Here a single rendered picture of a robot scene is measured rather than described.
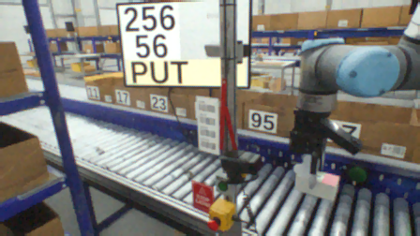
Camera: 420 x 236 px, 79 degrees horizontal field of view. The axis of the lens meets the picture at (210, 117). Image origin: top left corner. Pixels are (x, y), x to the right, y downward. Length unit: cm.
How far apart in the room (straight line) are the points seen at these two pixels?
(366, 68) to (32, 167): 70
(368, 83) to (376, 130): 81
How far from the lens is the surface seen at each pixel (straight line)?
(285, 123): 139
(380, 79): 54
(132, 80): 102
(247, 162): 75
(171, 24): 94
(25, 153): 67
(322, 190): 75
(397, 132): 133
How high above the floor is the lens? 145
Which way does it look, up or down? 19 degrees down
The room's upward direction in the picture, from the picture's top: 2 degrees counter-clockwise
